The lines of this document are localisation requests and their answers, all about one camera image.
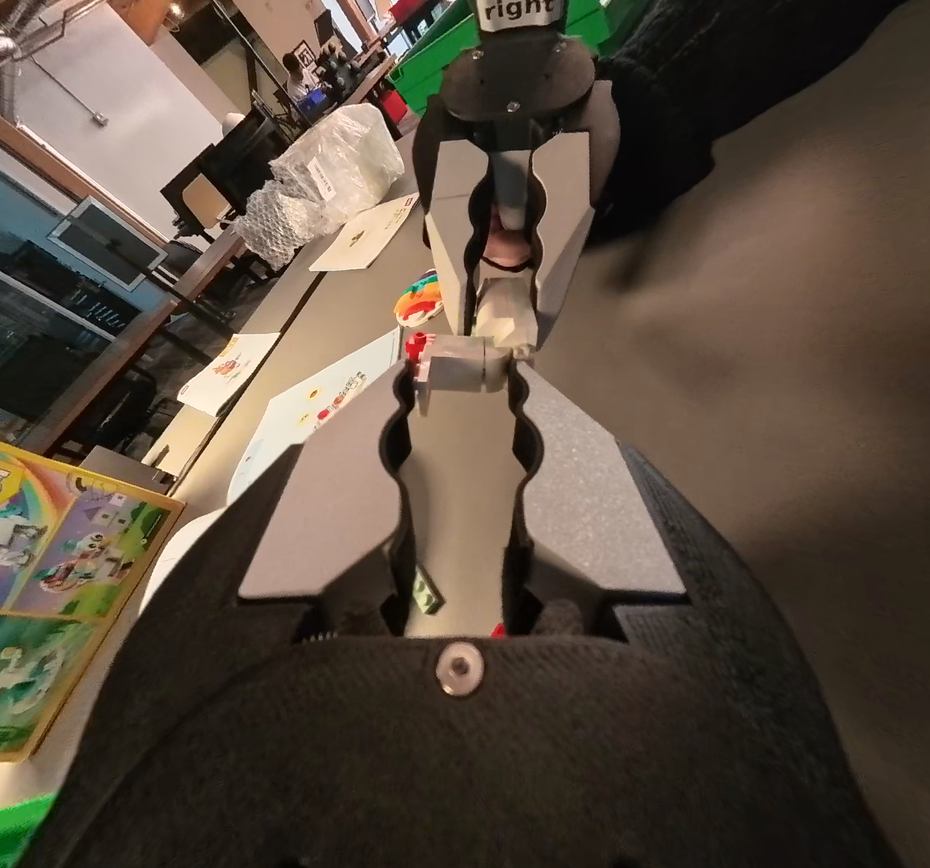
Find illustrated instruction leaflet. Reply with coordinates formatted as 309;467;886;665
178;332;283;417

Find person's right hand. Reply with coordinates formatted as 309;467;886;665
481;203;543;273

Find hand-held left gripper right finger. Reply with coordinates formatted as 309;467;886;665
509;361;691;622

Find closed white instruction booklet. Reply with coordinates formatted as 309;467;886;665
309;196;422;273

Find yellow lego set box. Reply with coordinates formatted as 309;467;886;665
0;443;186;763

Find clear bubble wrap bag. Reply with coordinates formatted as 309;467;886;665
232;104;405;273

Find round rainbow lego disc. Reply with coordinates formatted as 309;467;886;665
392;268;446;327

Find white lego build red top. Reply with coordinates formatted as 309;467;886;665
405;276;540;415

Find wall mounted monitor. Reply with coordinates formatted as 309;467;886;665
49;198;170;291

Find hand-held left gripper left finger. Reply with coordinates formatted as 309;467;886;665
236;361;422;604

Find open light blue instruction booklet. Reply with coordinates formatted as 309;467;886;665
229;326;402;498

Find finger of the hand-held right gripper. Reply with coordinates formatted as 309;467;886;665
527;130;592;357
423;139;496;339

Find person's right forearm black sleeve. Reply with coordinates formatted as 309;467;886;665
592;0;930;248

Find light green lego plate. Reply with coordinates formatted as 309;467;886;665
410;563;446;615

